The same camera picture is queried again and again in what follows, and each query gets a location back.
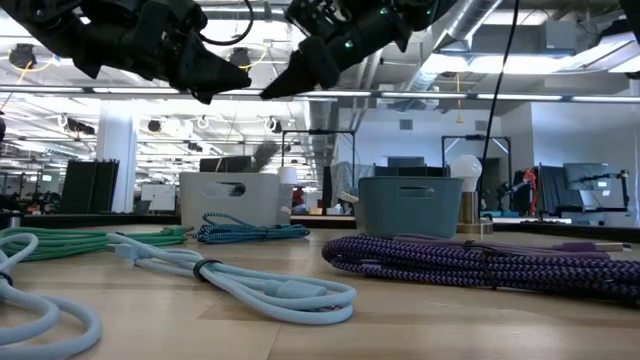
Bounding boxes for white building column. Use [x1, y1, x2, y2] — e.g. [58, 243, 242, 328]
[96, 113, 140, 215]

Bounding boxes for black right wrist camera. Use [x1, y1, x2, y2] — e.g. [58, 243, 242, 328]
[284, 0, 346, 39]

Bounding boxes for black upright panels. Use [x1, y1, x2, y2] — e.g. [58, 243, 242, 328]
[59, 159, 121, 215]

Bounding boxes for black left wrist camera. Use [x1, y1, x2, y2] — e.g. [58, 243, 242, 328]
[147, 0, 209, 37]

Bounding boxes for red object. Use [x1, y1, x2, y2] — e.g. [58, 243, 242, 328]
[519, 167, 539, 204]

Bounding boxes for white lampshade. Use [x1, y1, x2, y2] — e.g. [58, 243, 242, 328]
[277, 166, 300, 187]

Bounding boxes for dark purple braided cable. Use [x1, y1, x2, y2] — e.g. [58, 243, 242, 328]
[321, 234, 640, 304]

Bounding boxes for black monitor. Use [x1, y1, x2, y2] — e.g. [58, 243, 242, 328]
[198, 155, 253, 174]

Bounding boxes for black left wrist camera cable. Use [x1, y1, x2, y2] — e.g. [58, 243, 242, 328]
[198, 0, 256, 47]

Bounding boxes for white light bulb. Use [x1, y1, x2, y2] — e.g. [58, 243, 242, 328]
[449, 153, 484, 194]

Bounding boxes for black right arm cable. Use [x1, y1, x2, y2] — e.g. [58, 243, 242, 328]
[477, 0, 521, 219]

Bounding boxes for teal plastic bin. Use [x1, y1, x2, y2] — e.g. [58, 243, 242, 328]
[355, 175, 465, 240]

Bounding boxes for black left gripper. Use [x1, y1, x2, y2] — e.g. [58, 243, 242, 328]
[69, 0, 253, 106]

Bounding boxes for teal braided cable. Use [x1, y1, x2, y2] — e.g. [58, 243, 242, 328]
[194, 211, 312, 246]

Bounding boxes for lilac USB cable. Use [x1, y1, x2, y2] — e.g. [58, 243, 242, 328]
[394, 232, 632, 256]

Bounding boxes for green USB cable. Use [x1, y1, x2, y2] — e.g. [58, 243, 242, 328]
[0, 224, 195, 263]

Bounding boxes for grey monitor on arm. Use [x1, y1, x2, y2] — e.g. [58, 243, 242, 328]
[563, 162, 612, 192]

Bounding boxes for silver ribbed air duct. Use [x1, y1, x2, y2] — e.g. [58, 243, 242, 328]
[399, 0, 504, 96]
[305, 98, 346, 174]

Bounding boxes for black white braided cable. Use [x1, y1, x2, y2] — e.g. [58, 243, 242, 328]
[251, 141, 282, 174]

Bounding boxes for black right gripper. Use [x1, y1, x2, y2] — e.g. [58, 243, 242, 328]
[259, 0, 415, 101]

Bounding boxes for white board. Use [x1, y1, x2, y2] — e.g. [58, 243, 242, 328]
[140, 183, 177, 212]

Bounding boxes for grey plastic bin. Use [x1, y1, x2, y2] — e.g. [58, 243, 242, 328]
[178, 171, 293, 229]

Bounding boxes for black ceiling device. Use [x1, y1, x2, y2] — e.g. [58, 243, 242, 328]
[8, 43, 39, 70]
[227, 46, 254, 71]

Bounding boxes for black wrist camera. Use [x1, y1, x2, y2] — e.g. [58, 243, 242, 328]
[284, 0, 346, 39]
[147, 0, 209, 37]

